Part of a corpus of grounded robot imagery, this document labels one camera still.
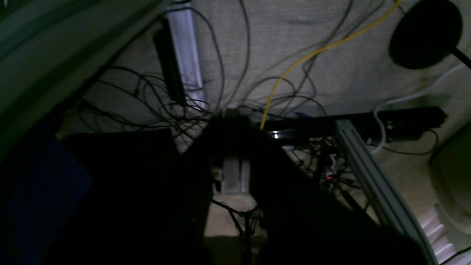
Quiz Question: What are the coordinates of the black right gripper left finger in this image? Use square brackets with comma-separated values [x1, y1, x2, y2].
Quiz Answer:
[44, 129, 212, 265]

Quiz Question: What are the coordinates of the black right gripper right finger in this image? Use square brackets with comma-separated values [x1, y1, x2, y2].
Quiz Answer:
[250, 129, 427, 265]

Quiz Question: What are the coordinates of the black power strip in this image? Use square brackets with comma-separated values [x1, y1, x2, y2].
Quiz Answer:
[263, 107, 448, 145]

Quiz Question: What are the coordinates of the black round stand base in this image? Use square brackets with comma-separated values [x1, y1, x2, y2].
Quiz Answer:
[389, 0, 470, 70]

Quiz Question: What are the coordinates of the aluminium frame rail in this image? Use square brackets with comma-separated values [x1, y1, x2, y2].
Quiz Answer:
[335, 119, 438, 265]

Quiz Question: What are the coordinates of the white cable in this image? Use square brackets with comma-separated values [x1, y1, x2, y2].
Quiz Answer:
[371, 63, 468, 153]

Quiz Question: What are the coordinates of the silver aluminium post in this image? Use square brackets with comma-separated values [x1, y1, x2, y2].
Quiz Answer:
[167, 0, 206, 109]

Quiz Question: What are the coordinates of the yellow cable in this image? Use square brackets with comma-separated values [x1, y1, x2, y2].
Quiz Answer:
[261, 0, 402, 130]

